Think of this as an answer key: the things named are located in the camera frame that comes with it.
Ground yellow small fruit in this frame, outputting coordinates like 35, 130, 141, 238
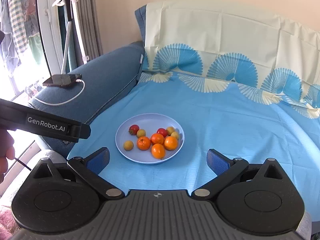
166, 126, 175, 136
123, 140, 134, 151

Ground red cherry tomato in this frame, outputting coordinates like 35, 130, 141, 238
157, 128, 168, 138
129, 125, 140, 135

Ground orange kumquat with stem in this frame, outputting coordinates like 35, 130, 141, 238
137, 136, 151, 151

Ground yellow-green small fruit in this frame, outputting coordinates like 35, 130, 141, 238
136, 129, 146, 138

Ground orange mandarin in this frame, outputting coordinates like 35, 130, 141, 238
151, 144, 165, 160
164, 136, 178, 151
150, 133, 164, 145

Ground person's left hand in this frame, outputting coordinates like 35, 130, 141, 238
0, 129, 15, 183

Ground black smartphone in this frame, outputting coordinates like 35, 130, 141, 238
42, 74, 82, 88

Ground light blue plastic plate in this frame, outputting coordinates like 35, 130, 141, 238
115, 113, 185, 165

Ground blue sofa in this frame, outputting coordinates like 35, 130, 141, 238
29, 6, 146, 158

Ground hanging clothes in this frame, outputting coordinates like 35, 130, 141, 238
1, 0, 44, 73

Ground blue patterned cloth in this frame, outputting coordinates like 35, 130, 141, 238
69, 1, 319, 222

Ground pink fluffy rug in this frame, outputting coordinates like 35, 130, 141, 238
0, 206, 19, 240

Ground grey curtain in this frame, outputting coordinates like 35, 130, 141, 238
57, 0, 104, 71

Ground garment steamer stand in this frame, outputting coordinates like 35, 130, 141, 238
49, 0, 101, 77

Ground white charging cable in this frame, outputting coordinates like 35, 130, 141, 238
31, 78, 86, 106

